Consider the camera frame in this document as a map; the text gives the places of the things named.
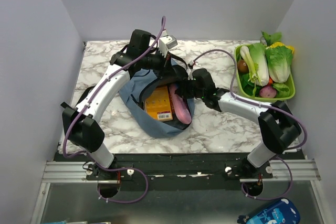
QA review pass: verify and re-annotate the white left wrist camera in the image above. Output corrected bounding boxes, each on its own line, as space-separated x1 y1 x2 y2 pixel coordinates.
159 35 177 57

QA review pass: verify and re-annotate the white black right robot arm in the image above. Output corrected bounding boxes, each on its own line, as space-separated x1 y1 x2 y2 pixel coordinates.
175 68 301 178

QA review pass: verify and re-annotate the pink pencil case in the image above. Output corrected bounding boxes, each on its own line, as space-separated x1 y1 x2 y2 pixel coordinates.
169 84 192 124

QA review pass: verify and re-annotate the orange notebook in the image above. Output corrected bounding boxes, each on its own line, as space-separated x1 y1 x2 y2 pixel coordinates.
144 86 173 122

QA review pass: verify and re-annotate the napa cabbage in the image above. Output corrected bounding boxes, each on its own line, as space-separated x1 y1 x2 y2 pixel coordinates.
265 46 293 83
248 42 269 87

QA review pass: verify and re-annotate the purple red onion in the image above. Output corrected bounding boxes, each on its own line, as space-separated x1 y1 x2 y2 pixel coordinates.
259 86 277 99

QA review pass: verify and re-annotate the green leafy lettuce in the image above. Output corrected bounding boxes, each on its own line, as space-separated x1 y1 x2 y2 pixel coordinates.
261 31 282 46

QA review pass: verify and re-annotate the aluminium rail frame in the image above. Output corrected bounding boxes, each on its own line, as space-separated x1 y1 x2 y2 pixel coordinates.
42 159 321 184

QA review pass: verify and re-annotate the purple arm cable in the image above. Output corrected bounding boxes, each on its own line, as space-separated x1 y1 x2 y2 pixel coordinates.
193 49 308 200
61 15 166 204

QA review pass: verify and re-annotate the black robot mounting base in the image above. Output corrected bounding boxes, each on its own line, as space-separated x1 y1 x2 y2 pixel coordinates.
86 153 273 196

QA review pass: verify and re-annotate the brown mushroom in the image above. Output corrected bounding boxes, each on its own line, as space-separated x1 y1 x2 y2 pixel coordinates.
237 59 249 74

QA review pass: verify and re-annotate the right napa cabbage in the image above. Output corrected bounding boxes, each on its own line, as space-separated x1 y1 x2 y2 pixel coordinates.
265 46 293 83

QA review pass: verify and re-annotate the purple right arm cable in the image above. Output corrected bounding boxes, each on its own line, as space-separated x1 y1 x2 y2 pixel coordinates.
193 49 308 200

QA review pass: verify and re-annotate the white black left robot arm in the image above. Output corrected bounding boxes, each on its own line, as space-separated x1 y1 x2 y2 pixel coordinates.
62 28 177 179

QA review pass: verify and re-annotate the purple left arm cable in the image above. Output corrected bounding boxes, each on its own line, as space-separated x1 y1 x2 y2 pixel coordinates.
61 15 166 204

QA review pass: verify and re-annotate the yellow corn cob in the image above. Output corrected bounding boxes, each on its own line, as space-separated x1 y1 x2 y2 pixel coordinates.
268 41 295 54

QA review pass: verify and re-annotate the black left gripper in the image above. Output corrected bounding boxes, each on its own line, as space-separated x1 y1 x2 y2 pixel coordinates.
140 47 177 79

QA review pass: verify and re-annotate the blue shark pencil case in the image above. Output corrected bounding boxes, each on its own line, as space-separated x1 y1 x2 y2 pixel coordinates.
237 198 301 224

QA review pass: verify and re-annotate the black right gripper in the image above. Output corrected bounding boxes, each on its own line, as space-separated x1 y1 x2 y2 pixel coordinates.
175 75 205 99

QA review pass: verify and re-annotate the left napa cabbage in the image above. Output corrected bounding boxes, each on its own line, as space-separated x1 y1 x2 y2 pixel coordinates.
248 42 269 87

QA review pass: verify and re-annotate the orange carrot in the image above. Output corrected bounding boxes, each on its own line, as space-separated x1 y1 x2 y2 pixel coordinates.
268 77 274 85

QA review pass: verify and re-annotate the white green leek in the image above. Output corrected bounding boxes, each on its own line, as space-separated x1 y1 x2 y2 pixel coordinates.
240 46 259 84

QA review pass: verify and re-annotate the blue student backpack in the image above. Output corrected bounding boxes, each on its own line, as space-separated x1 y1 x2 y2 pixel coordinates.
119 70 189 138

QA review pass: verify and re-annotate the green plastic vegetable basket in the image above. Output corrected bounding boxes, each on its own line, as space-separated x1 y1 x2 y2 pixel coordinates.
235 42 296 102

